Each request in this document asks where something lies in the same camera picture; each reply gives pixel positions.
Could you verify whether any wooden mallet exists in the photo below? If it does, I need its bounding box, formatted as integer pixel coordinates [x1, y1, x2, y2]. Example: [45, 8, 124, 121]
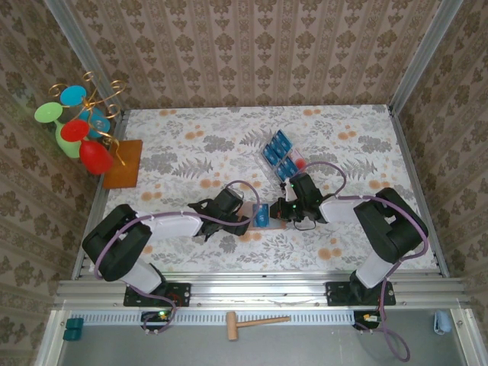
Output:
[226, 311, 291, 342]

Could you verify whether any blue plastic wine glass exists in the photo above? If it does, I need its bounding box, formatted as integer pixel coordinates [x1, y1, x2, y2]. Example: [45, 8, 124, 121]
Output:
[59, 85, 108, 135]

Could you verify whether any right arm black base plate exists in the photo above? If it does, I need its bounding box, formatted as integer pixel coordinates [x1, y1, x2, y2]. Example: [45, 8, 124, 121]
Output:
[325, 281, 397, 307]

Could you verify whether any gold wire glass stand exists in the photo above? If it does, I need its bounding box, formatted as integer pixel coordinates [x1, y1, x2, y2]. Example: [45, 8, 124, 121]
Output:
[48, 70, 127, 168]

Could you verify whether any brown leather card holder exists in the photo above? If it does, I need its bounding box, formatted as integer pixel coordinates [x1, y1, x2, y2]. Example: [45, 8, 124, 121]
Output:
[241, 201, 287, 232]

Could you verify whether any clear acrylic card rack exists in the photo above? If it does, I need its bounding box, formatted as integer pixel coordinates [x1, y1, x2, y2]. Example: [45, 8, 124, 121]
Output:
[260, 128, 307, 194]

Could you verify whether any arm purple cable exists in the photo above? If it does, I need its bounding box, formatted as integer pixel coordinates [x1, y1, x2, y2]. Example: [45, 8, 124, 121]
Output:
[93, 178, 256, 336]
[303, 162, 430, 363]

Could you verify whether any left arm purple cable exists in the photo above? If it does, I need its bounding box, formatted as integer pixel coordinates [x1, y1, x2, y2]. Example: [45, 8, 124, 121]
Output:
[93, 178, 256, 336]

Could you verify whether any white card with red circle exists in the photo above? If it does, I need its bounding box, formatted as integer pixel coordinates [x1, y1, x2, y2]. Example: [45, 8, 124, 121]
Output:
[289, 149, 307, 169]

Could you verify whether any aluminium frame post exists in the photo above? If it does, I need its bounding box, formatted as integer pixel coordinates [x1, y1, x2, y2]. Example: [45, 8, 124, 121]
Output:
[389, 0, 465, 114]
[43, 0, 126, 117]

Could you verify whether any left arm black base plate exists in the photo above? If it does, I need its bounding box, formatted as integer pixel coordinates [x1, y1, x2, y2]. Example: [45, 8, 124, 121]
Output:
[124, 282, 191, 308]

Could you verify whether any aluminium mounting rail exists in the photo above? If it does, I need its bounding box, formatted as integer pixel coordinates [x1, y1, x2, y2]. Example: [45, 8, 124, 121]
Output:
[53, 277, 472, 310]

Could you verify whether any red plastic wine glass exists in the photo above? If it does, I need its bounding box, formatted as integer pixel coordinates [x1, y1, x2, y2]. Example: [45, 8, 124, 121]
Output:
[60, 119, 114, 175]

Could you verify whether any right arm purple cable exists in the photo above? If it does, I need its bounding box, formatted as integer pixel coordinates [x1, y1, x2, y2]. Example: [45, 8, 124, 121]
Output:
[303, 162, 430, 363]

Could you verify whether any aluminium table side rail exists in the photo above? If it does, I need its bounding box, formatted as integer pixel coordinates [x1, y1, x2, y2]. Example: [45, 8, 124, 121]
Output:
[71, 109, 129, 281]
[387, 105, 451, 278]

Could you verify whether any green plastic wine glass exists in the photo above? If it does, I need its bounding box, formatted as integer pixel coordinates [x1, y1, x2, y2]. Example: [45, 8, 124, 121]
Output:
[34, 101, 84, 159]

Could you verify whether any small circuit board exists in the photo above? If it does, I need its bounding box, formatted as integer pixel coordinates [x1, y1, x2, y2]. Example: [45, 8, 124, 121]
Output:
[141, 310, 172, 331]
[352, 310, 382, 329]

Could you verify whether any orange wooden stand base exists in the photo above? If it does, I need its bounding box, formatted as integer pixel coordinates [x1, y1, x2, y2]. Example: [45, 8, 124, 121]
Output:
[101, 139, 144, 190]

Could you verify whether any white slotted cable duct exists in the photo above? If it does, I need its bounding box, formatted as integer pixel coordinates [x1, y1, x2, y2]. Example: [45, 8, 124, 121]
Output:
[70, 309, 382, 325]

